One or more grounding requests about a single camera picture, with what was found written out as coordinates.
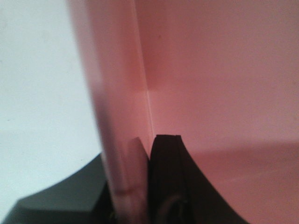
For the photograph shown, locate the pink plastic box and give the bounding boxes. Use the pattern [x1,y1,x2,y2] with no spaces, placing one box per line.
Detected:
[68,0,299,224]

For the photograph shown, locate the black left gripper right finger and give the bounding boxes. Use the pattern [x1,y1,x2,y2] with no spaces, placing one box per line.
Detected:
[148,135,247,224]

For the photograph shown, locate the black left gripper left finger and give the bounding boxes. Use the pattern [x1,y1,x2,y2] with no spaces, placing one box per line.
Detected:
[4,156,116,224]

